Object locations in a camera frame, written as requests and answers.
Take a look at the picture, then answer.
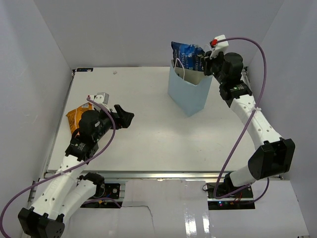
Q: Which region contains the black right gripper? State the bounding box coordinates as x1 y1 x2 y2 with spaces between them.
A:
203 50 228 85

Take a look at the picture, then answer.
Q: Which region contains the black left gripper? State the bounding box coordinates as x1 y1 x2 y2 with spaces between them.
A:
94 105 134 141

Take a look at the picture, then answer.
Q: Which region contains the blue kettle chips bag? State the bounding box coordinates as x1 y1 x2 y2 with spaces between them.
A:
171 41 206 72

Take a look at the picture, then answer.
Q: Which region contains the orange kettle chips bag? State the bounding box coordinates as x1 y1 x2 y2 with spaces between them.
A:
66 102 94 134

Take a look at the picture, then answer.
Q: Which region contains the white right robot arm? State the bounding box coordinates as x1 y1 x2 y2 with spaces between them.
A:
204 52 295 198

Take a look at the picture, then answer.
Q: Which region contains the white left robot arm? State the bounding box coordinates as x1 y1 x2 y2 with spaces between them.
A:
18 105 134 238

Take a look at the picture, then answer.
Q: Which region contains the light blue paper bag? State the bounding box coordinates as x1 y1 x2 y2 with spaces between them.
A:
168 60 212 117

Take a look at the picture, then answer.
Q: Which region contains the white cardboard front cover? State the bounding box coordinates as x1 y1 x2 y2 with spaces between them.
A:
63 180 309 238

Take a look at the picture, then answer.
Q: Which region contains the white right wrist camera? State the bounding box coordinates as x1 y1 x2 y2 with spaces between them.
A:
210 35 229 59

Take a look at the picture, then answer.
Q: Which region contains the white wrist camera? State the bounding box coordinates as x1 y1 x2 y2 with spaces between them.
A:
210 35 229 59
88 92 110 111

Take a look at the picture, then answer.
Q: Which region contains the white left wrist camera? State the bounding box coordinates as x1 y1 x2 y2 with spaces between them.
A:
88 92 110 111

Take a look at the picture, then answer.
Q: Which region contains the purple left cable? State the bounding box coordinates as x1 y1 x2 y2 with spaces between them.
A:
0 96 122 234

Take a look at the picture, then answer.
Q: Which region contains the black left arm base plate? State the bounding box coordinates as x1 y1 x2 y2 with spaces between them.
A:
81 183 122 208

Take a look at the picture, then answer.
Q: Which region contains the aluminium table rail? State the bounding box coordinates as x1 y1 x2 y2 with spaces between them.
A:
44 170 283 181

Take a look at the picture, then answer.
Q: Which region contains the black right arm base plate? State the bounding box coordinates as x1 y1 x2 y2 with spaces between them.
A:
205 182 256 210

